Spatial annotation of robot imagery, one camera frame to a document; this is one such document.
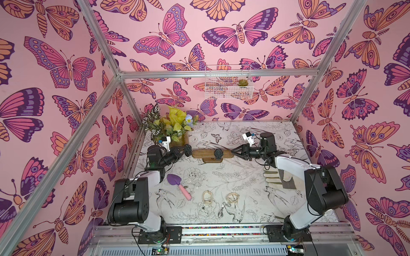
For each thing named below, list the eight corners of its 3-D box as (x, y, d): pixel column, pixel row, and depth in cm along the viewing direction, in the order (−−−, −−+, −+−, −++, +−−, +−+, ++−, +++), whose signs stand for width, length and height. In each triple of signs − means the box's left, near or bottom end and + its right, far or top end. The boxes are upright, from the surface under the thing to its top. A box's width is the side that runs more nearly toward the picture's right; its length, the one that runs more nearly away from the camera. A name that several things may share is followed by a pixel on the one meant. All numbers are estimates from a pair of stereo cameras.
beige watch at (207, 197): (203, 204, 85) (202, 202, 83) (203, 191, 89) (203, 190, 87) (212, 203, 85) (212, 202, 83) (212, 191, 89) (212, 190, 87)
